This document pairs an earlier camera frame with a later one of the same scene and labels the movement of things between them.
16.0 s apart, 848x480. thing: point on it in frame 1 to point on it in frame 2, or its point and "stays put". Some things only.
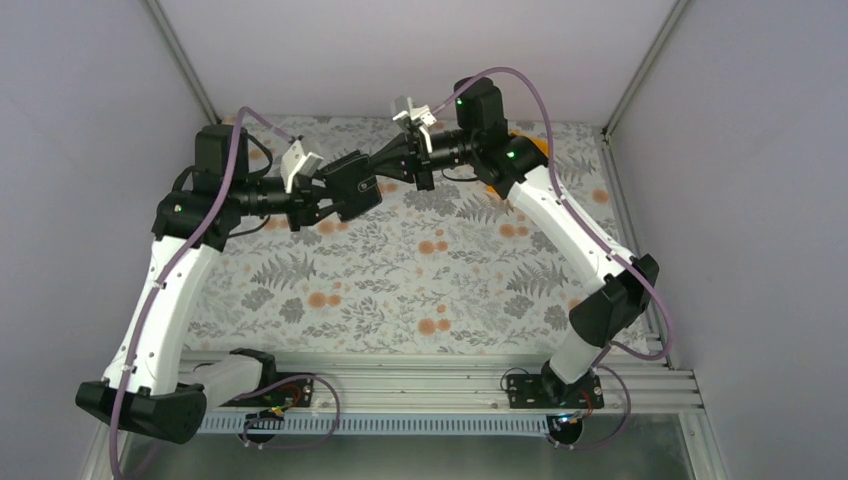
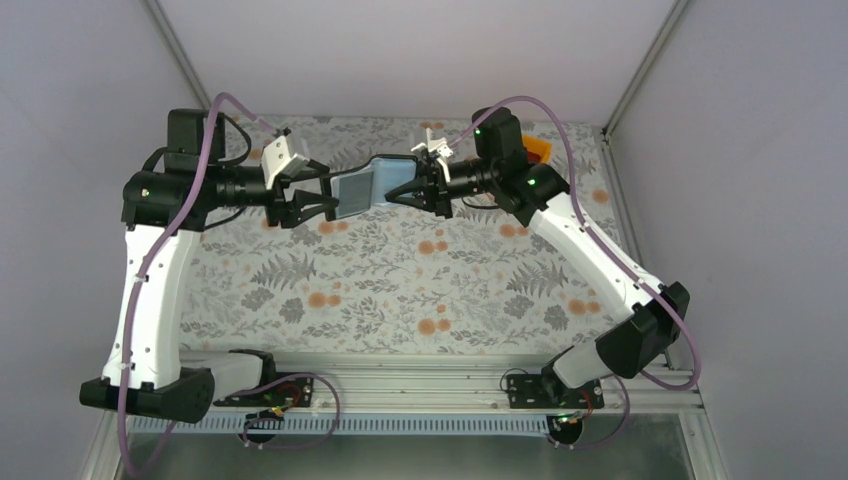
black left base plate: x=297 y=392 stays put
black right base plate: x=550 y=391 stays put
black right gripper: x=385 y=162 to x=431 y=184
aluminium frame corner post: x=184 y=58 stays put
